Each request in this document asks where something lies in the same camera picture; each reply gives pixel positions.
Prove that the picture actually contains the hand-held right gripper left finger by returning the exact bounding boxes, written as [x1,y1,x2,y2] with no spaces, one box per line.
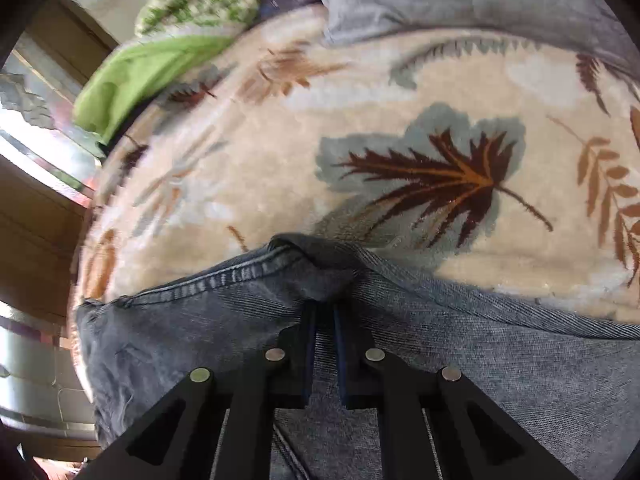
[80,301,318,480]

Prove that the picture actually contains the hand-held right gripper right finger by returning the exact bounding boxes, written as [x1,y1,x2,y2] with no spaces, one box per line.
[333,304,577,480]

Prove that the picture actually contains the grey denim pants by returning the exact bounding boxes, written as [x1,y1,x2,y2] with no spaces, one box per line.
[75,232,640,480]

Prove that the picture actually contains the cream leaf-print blanket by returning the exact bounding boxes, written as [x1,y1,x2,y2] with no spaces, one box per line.
[67,7,640,326]

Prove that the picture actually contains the wooden door with patterned glass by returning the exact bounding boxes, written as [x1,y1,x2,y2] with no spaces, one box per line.
[0,0,121,461]

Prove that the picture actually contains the green checked quilt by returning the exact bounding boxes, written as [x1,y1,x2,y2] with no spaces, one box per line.
[74,0,261,146]

